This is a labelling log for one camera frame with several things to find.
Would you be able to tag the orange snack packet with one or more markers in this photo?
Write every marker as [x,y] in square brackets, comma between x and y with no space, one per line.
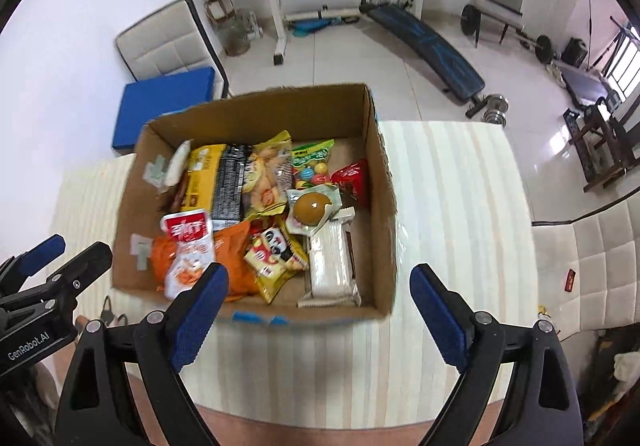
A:
[232,251]

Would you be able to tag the small white wrapper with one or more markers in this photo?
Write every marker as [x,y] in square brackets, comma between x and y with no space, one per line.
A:
[344,215]

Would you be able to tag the grey padded chair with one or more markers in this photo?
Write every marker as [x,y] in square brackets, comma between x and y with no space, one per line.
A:
[160,41]

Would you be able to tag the white and red snack packet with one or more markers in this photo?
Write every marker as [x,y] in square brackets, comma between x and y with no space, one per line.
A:
[187,246]

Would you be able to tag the black speaker box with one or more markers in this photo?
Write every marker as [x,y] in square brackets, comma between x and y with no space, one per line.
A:
[575,52]

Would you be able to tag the yellow and red snack packet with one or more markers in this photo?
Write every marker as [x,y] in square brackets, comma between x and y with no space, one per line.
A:
[272,261]

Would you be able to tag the blue foam pad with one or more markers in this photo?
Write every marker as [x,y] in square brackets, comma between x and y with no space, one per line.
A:
[160,101]

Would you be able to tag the small white snack packet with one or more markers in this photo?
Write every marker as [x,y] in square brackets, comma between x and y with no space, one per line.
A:
[177,166]

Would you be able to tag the white crumpled cloth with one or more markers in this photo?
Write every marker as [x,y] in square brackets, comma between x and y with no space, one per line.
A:
[625,368]

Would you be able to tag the curl bar with plates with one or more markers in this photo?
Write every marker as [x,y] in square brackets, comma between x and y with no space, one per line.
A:
[468,19]

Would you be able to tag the metal dumbbell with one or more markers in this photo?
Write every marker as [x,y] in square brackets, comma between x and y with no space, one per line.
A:
[492,107]

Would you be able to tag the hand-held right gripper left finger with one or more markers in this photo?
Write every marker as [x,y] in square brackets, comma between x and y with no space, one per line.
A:
[205,311]

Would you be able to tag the blue sit-up bench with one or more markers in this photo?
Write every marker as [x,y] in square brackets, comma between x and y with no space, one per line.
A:
[430,46]

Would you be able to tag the wicker basket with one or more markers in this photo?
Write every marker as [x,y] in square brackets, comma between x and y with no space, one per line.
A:
[220,8]

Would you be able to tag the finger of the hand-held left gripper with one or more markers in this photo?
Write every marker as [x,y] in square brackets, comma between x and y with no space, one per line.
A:
[85,271]
[40,251]

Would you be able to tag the dark wooden chair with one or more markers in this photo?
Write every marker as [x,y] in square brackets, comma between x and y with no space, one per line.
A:
[605,136]

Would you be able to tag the white padded chair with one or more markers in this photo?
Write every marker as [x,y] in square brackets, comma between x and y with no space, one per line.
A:
[600,246]

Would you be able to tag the large white snack packet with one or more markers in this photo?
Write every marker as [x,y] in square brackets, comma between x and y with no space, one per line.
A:
[330,261]

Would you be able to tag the braised egg packet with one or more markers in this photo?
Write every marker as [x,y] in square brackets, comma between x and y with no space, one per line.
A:
[312,208]

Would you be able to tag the colourful candy packet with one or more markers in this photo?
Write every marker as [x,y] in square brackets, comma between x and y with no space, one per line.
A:
[312,166]

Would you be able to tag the black snack packet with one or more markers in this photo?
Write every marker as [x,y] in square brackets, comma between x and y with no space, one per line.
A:
[230,186]

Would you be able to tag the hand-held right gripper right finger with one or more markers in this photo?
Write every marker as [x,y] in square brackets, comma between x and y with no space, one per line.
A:
[437,316]

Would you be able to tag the small red snack packet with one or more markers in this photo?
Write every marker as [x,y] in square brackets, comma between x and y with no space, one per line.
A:
[352,181]

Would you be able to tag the brown cardboard box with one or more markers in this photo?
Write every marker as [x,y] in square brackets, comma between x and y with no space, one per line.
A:
[382,206]

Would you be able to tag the teal bag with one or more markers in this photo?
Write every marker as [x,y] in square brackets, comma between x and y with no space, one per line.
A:
[310,26]

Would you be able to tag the yellow pastry packet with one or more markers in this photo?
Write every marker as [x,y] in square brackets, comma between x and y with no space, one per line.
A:
[267,176]

